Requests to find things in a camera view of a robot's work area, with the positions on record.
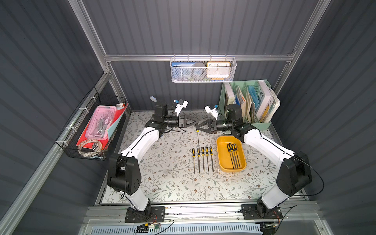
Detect white book in organizer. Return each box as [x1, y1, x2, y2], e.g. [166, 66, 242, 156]
[256, 80, 274, 122]

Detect yellow storage tray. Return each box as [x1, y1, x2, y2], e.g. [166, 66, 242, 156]
[216, 136, 247, 173]

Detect file tools in tray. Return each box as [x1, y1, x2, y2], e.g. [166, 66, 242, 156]
[227, 143, 240, 169]

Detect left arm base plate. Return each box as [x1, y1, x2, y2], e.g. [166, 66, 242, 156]
[124, 207, 165, 223]

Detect white wire hanging basket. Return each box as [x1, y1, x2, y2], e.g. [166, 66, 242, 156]
[170, 57, 238, 83]

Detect blue box in basket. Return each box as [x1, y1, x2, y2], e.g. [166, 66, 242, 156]
[170, 62, 195, 83]

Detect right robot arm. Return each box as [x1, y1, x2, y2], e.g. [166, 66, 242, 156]
[196, 104, 312, 217]

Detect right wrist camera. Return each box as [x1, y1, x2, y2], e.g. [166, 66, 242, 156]
[205, 104, 219, 120]

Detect grey tape roll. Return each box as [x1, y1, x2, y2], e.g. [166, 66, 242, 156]
[191, 62, 207, 81]

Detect black wire side basket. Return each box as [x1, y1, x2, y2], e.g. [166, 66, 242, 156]
[56, 89, 128, 161]

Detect green file organizer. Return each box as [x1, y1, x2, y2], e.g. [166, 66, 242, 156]
[219, 80, 281, 131]

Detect yellow white clock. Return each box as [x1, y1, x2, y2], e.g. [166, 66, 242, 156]
[207, 61, 231, 79]

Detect pink plastic tool case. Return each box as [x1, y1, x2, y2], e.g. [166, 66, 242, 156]
[85, 105, 117, 140]

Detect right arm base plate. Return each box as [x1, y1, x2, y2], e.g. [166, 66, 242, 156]
[240, 204, 283, 220]

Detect red folder in basket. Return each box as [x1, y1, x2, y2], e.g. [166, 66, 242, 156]
[76, 103, 128, 151]

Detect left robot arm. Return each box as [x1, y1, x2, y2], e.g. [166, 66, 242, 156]
[107, 99, 197, 217]

